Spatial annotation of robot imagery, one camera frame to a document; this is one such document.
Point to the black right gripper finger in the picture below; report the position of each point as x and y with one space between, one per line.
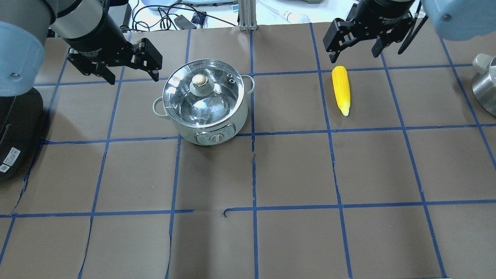
395 34
336 38

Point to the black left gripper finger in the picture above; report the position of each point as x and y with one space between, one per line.
148 58
87 67

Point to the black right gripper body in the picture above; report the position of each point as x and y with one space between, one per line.
384 15

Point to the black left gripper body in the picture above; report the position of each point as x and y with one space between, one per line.
97 37

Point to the yellow corn cob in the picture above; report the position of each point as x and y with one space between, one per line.
341 87

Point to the clear glass pot lid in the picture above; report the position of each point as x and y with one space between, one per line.
204 93

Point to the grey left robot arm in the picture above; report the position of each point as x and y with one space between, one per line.
24 26

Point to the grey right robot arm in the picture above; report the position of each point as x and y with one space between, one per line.
454 20

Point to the pale green electric pot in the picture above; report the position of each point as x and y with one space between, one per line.
215 135

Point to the black power adapter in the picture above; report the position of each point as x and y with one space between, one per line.
182 23

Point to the white light bulb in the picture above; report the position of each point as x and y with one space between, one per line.
293 18

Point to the black rounded appliance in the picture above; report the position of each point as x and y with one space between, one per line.
19 120

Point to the steel kettle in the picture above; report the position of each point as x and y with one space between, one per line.
484 82

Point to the aluminium frame post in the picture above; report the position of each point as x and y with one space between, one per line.
247 15

